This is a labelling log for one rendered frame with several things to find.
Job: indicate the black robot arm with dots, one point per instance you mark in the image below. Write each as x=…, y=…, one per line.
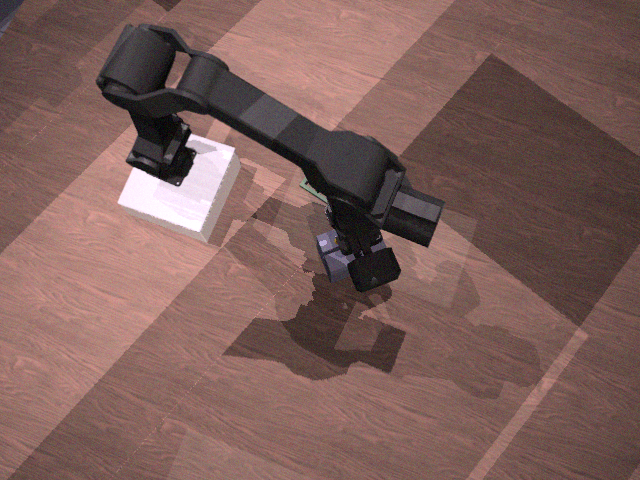
x=362, y=178

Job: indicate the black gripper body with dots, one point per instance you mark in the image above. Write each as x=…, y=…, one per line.
x=374, y=268

